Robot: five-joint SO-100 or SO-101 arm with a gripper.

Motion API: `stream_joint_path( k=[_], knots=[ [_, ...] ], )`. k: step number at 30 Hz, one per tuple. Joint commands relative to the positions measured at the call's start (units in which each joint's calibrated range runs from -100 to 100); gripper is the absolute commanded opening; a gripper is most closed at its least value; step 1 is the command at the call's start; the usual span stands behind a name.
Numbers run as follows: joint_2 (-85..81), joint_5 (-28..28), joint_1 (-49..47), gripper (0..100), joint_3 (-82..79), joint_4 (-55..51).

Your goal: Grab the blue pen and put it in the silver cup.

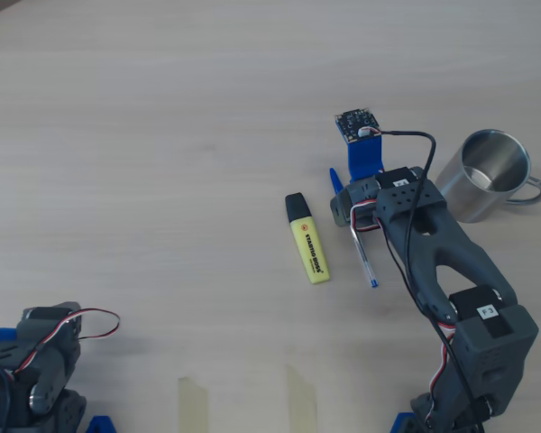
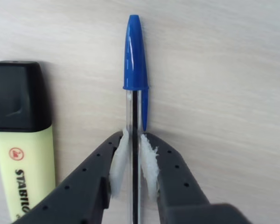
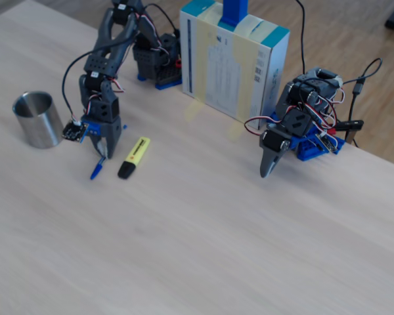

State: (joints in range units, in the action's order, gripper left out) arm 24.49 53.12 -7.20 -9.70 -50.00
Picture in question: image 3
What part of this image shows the yellow masking tape strip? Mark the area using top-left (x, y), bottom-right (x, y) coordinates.
top-left (183, 1), bottom-right (219, 124)
top-left (228, 14), bottom-right (265, 142)

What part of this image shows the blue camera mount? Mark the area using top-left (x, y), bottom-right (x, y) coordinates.
top-left (80, 119), bottom-right (103, 138)

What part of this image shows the blue upright post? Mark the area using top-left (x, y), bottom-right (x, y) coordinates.
top-left (218, 0), bottom-right (250, 32)

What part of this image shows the black usb cable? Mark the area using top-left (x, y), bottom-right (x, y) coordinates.
top-left (343, 58), bottom-right (383, 122)

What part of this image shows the yellow highlighter marker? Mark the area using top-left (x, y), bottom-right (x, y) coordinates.
top-left (117, 136), bottom-right (151, 180)

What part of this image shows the thin black power cable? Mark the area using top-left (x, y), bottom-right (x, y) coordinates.
top-left (295, 0), bottom-right (307, 78)

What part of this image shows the white teal cardboard box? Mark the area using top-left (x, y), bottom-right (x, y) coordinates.
top-left (179, 0), bottom-right (292, 131)

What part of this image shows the silver metal cup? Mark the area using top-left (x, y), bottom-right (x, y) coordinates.
top-left (12, 91), bottom-right (65, 149)

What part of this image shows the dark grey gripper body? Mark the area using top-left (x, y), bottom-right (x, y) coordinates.
top-left (84, 94), bottom-right (122, 125)

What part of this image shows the black camera cable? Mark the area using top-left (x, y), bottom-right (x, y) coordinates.
top-left (61, 49), bottom-right (101, 127)

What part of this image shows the grey leader arm handle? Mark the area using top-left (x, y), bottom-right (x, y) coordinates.
top-left (259, 127), bottom-right (292, 179)

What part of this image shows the blue capped ballpoint pen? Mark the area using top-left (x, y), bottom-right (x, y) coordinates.
top-left (90, 156), bottom-right (106, 180)

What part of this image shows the blue follower arm base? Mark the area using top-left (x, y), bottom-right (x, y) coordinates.
top-left (137, 65), bottom-right (183, 90)

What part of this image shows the blue leader arm base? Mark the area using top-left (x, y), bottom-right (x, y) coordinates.
top-left (265, 111), bottom-right (346, 162)

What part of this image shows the black usb plug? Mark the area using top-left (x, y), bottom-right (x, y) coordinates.
top-left (335, 119), bottom-right (364, 132)

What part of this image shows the black wrist camera board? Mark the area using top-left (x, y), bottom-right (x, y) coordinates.
top-left (61, 119), bottom-right (86, 144)

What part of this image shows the black controller board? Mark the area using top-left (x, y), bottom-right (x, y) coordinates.
top-left (317, 133), bottom-right (339, 154)

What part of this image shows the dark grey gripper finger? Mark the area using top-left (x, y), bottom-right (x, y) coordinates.
top-left (91, 134), bottom-right (108, 157)
top-left (102, 121), bottom-right (123, 160)

